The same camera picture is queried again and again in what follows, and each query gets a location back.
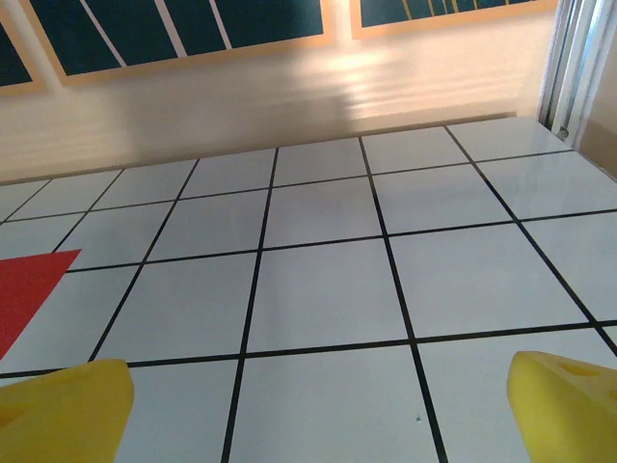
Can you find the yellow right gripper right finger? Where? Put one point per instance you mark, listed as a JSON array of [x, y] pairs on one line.
[[569, 415]]

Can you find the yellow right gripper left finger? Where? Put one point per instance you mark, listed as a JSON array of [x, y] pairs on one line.
[[58, 415]]

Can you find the red cloth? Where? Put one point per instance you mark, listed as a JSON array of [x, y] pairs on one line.
[[24, 294]]

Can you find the cream disc yellow strands panel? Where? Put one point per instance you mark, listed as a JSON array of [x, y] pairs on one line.
[[434, 12]]

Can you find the aluminium frame post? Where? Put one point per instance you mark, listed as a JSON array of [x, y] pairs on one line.
[[573, 58]]

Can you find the white flowers wall panel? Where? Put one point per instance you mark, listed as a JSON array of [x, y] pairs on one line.
[[169, 34]]

